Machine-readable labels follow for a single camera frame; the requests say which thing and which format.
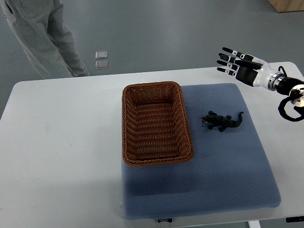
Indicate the wooden box corner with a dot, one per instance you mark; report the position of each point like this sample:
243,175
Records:
287,5

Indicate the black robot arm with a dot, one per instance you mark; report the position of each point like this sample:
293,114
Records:
292,87

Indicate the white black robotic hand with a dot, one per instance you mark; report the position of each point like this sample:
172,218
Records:
249,70

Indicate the metal floor plate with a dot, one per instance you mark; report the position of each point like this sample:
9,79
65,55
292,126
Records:
101,64
101,55

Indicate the person in grey sweatpants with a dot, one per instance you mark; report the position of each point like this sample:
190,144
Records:
45,37

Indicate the table control label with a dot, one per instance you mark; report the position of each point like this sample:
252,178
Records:
169,220

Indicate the black table controller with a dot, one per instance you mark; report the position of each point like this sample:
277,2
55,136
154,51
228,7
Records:
295,219

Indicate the dark toy crocodile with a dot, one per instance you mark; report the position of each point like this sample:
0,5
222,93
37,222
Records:
222,122

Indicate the brown wicker basket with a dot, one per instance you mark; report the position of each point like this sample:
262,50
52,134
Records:
155,128

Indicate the upper metal floor plate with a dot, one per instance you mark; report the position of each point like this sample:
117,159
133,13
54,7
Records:
101,55

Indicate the lower metal floor plate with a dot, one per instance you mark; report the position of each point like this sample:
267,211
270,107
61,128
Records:
101,64

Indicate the blue foam cushion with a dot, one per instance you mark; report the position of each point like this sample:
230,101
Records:
229,170

